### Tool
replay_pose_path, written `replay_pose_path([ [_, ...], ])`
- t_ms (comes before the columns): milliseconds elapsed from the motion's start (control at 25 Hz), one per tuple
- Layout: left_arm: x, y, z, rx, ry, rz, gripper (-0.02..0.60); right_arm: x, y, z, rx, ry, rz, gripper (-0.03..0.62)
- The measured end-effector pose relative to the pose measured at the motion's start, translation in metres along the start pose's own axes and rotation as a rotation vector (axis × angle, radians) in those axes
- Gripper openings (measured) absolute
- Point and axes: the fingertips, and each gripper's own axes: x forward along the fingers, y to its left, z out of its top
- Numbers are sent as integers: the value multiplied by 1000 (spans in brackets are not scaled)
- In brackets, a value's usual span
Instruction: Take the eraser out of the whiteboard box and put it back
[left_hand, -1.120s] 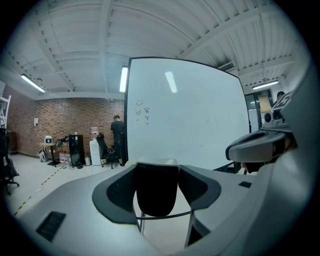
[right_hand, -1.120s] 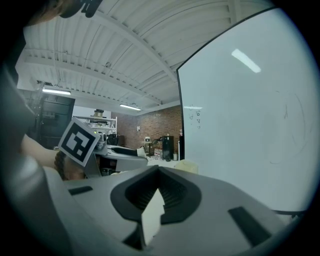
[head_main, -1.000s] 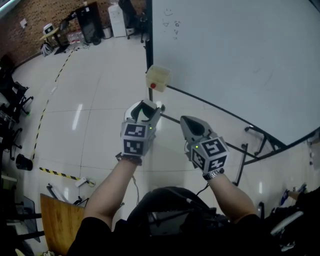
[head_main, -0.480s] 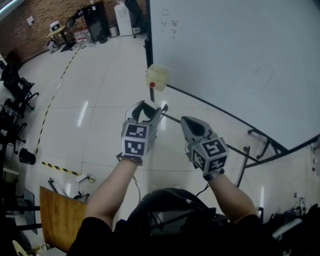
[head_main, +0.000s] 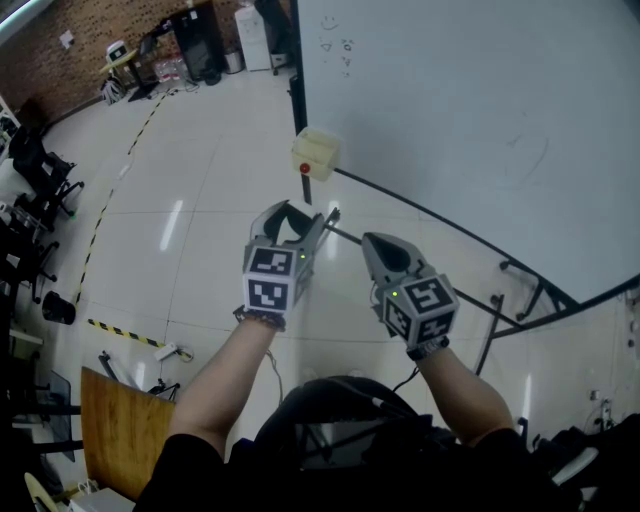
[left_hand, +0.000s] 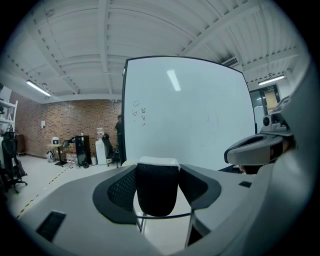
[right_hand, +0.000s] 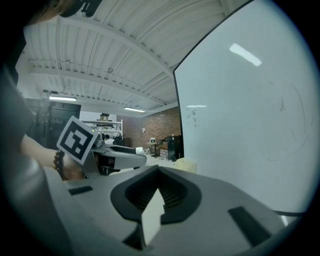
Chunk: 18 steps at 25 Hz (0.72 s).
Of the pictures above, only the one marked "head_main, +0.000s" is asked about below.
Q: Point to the white power strip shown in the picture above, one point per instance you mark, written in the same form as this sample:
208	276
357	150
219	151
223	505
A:
166	351

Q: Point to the white light strip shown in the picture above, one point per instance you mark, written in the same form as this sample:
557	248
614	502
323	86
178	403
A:
17	12

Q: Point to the black folded tripod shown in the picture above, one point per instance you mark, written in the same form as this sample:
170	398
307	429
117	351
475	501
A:
155	387

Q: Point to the white water dispenser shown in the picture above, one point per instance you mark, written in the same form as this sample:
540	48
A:
252	37

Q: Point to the white plastic case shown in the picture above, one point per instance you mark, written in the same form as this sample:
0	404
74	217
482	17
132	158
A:
102	501

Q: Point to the black waste bin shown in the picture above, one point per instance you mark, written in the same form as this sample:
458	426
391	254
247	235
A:
59	308

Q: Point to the long yellow black tape line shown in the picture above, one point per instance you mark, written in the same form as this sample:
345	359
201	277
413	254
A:
100	220

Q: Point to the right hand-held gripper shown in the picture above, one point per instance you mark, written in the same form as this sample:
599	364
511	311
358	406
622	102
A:
425	310

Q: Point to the short yellow black tape strip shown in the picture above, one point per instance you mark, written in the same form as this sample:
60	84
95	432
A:
125	334

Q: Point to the silver waste bin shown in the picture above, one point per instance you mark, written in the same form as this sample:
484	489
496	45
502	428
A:
233	61

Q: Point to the person's left forearm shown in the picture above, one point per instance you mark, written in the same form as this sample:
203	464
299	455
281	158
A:
220	385

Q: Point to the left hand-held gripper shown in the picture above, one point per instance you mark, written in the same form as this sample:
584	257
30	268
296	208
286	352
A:
267	280

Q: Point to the black cabinet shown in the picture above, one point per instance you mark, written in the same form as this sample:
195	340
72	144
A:
197	42

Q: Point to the cream box with red dot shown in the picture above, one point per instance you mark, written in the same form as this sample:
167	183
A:
315	157

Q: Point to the brown wooden table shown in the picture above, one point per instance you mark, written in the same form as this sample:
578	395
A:
120	430

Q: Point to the black and white chair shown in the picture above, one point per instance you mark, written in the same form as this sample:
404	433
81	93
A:
600	465

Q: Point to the white device with dark screen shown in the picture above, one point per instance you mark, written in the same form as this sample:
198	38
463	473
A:
116	52

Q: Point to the white paper notice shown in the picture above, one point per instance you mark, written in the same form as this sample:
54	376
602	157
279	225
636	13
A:
67	39

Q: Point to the person's right forearm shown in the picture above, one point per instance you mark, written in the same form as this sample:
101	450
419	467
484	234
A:
465	400

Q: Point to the pale yellow round stool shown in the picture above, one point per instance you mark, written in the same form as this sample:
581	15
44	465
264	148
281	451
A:
37	492

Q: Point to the small round yellow table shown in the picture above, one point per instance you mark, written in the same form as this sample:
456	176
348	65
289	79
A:
122	70

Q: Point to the pack of water bottles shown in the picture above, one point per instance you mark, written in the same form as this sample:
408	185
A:
170	70

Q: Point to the whiteboard on black stand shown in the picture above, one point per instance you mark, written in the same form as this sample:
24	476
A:
450	125

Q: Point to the person's dark clothing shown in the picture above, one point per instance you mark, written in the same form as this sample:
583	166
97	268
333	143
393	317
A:
350	480

